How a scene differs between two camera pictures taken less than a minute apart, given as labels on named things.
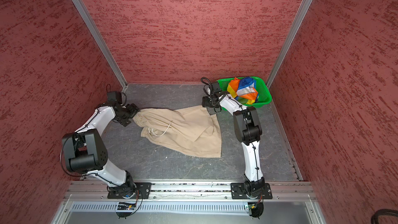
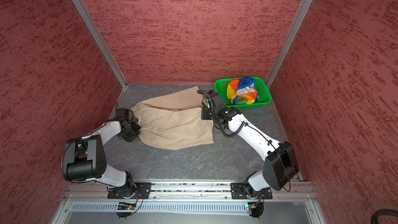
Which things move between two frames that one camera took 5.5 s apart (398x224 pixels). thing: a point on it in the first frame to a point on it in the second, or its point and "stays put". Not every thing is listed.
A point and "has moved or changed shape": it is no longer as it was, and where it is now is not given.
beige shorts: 189,130 has moved or changed shape
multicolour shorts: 244,90 stays put
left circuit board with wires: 125,209 stays put
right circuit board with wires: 257,209 stays put
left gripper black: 133,110 to 128,138
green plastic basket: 264,97 stays put
